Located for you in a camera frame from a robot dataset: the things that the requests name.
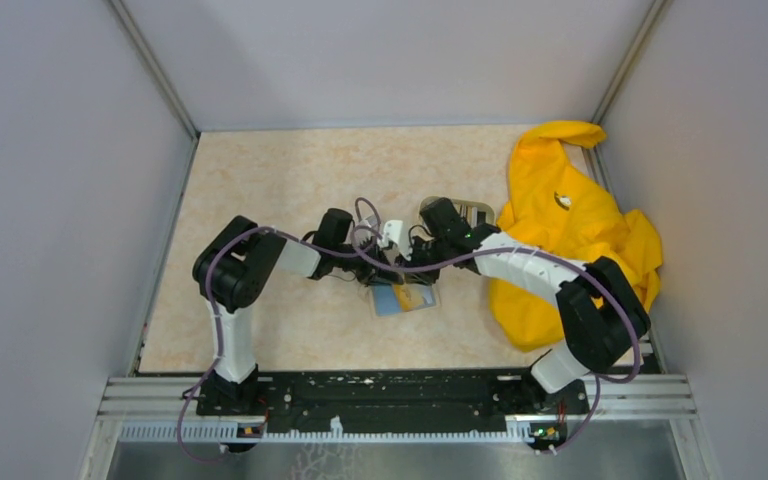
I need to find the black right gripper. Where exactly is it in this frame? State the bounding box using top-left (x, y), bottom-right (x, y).
top-left (394, 234), bottom-right (450, 286)

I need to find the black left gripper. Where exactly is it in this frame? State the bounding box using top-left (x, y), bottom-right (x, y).
top-left (333, 236), bottom-right (403, 287)

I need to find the beige card holder wallet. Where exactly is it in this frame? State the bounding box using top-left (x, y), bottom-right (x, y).
top-left (359, 284), bottom-right (440, 318)

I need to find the gold credit card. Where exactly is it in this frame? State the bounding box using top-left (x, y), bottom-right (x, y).
top-left (393, 284), bottom-right (437, 312)

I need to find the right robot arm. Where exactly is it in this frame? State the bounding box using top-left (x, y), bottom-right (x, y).
top-left (379, 197), bottom-right (651, 412)

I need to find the beige oval card tray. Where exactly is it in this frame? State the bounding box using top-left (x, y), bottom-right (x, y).
top-left (418, 196), bottom-right (497, 229)

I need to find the yellow cloth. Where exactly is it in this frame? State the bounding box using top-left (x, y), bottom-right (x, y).
top-left (487, 120), bottom-right (664, 354)

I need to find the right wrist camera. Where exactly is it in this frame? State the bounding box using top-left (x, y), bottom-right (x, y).
top-left (378, 220), bottom-right (413, 260)

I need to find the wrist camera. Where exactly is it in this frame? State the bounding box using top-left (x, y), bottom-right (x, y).
top-left (378, 220), bottom-right (413, 260)
top-left (356, 212), bottom-right (382, 240)

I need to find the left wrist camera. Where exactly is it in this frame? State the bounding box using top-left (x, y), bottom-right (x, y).
top-left (356, 212), bottom-right (382, 240)

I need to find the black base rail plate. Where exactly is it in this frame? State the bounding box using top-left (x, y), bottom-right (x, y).
top-left (194, 368), bottom-right (590, 434)

